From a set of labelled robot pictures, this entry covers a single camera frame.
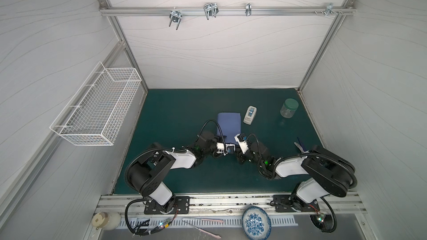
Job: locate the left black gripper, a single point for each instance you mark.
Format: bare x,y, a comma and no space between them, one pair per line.
217,138

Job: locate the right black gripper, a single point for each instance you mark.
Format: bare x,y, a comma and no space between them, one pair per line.
240,153

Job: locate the light blue wrapping paper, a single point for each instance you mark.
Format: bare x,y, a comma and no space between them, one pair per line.
230,123

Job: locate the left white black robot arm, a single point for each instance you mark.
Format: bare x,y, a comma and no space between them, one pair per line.
145,174

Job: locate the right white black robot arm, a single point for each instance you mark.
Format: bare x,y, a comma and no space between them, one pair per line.
329,174

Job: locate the green table mat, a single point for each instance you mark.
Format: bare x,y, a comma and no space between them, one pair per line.
173,118

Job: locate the green lid clear jar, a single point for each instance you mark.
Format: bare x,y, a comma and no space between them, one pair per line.
289,108

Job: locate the blue white patterned plate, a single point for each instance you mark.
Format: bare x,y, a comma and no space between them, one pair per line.
256,223

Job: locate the white round container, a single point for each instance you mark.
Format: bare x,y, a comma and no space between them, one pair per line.
106,220

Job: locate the left metal hook clamp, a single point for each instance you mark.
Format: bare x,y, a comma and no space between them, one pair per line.
175,17

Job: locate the metal hook clamp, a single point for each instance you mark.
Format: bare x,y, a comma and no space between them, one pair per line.
210,10
175,17

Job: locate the middle metal hook clamp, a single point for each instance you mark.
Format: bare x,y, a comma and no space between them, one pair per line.
210,10

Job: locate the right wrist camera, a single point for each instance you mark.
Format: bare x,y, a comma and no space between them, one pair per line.
241,140

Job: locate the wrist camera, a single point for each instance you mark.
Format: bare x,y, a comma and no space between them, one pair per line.
225,148
241,140

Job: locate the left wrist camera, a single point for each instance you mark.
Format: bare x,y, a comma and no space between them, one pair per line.
225,148

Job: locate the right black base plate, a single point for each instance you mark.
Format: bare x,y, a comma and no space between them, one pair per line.
291,203

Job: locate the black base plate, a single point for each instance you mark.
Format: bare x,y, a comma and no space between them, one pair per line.
176,204
291,203

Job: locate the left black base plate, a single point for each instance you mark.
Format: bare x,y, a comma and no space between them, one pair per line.
176,204

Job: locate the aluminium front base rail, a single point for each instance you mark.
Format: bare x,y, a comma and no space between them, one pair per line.
216,204

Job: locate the white wire basket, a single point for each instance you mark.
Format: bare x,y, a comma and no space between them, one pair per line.
95,113

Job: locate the small metal ring clamp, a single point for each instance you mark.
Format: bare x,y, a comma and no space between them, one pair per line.
248,9

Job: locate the right metal bracket clamp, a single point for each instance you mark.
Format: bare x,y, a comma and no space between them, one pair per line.
329,11

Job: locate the aluminium top cross rail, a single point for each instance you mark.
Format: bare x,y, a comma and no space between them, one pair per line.
223,11

